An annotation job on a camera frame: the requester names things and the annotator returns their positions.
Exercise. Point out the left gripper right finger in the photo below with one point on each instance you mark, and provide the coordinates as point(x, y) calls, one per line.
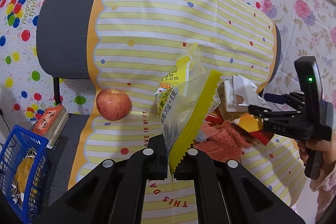
point(226, 192)

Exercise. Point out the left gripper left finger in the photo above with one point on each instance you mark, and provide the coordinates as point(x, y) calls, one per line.
point(113, 192)

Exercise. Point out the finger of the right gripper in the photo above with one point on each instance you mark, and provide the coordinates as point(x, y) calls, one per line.
point(268, 113)
point(293, 99)

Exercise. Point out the red gold card pack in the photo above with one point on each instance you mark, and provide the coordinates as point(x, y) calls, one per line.
point(245, 122)

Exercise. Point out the white foil wrapper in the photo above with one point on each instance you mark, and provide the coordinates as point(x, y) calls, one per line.
point(236, 94)

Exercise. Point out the orange knitted cloth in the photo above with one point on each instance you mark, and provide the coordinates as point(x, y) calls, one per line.
point(224, 142)

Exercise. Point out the clear yellow snack bag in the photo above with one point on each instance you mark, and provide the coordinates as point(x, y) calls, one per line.
point(184, 98)

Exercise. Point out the right pink sleeve forearm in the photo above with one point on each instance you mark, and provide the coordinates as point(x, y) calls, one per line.
point(325, 186)

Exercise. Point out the right hand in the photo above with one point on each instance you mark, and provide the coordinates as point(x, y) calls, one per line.
point(318, 156)

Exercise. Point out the red apple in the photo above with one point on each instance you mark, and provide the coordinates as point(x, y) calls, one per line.
point(113, 105)

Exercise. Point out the stack of books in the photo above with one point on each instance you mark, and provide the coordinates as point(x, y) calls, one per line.
point(51, 124)

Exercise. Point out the snack wrapper in basket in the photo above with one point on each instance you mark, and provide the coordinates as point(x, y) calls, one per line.
point(19, 181)

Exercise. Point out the blue plastic basket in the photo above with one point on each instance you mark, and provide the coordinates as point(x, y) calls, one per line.
point(13, 152)

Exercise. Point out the yellow striped plastic cover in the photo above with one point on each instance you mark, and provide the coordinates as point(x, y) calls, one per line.
point(133, 44)

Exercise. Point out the grey office chair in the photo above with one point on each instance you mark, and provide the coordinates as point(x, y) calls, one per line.
point(61, 49)

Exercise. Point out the floral pattern wall sheet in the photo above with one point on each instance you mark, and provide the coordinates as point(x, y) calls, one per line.
point(307, 28)

